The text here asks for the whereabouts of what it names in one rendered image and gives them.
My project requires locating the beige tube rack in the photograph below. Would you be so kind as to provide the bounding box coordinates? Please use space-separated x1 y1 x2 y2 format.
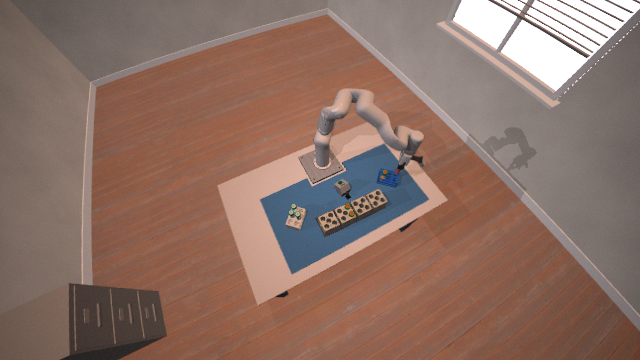
285 207 306 231

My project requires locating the beige bucket adapter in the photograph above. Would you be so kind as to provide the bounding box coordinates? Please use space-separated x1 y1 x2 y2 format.
365 189 388 213
334 205 356 228
318 211 340 235
350 196 372 220

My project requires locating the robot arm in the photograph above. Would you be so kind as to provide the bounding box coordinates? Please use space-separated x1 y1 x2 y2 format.
314 89 424 170

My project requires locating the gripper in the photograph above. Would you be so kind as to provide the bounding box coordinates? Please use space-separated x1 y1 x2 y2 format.
397 151 413 170

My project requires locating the blue flat mat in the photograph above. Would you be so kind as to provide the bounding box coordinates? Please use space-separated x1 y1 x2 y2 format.
260 144 429 274

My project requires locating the blue tube rack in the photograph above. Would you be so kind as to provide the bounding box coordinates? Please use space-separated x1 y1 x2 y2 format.
377 168 399 188

